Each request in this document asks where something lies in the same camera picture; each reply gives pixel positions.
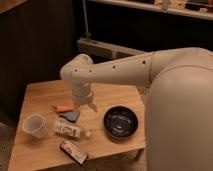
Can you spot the black ceramic bowl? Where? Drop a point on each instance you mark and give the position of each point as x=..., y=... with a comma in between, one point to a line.
x=120, y=122

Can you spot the metal pole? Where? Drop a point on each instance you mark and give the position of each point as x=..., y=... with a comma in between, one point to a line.
x=87, y=32

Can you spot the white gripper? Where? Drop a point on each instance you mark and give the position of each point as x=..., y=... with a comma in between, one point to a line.
x=84, y=100

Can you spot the blue triangular sponge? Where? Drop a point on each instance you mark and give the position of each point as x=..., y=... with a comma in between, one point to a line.
x=71, y=116

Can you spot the wooden shelf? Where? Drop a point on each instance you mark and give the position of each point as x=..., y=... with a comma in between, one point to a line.
x=164, y=7

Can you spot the orange carrot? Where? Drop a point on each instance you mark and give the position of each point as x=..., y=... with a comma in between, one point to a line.
x=62, y=108

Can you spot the red and white box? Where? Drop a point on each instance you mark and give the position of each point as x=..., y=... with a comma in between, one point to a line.
x=73, y=151

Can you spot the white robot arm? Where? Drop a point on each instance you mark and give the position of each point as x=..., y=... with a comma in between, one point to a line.
x=179, y=103

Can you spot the white plastic bottle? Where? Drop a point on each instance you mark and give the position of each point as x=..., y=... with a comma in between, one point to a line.
x=71, y=130

